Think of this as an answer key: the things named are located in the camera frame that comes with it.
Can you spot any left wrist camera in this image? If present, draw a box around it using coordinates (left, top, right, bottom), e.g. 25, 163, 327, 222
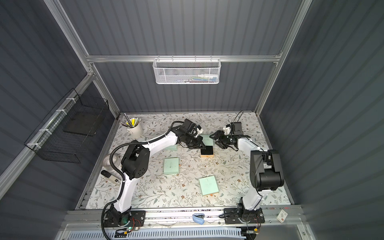
182, 119, 204, 136

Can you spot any blue stapler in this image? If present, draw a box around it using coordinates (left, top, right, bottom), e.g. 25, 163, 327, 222
192, 214, 205, 225

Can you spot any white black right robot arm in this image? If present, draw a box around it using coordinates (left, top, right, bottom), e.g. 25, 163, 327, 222
210, 131, 285, 225

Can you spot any white small card box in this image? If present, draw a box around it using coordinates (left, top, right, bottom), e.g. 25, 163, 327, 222
276, 209, 288, 223

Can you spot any black marker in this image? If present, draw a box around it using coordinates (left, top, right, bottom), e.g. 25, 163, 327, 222
101, 170, 121, 185

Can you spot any white tape roll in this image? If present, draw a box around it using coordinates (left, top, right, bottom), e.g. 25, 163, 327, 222
103, 153, 121, 171

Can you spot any white wire mesh basket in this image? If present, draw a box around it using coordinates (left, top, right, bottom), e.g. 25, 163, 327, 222
153, 59, 222, 85

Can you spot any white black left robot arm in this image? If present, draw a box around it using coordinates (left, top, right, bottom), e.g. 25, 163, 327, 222
101, 132, 206, 240

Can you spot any mint green drawer jewelry box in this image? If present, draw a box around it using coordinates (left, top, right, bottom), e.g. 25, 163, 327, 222
163, 158, 180, 175
199, 176, 219, 196

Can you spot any black wire mesh basket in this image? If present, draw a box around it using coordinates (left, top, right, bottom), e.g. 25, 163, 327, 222
25, 89, 110, 164

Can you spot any white pen cup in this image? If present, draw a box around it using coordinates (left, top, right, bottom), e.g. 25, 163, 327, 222
120, 113, 144, 139

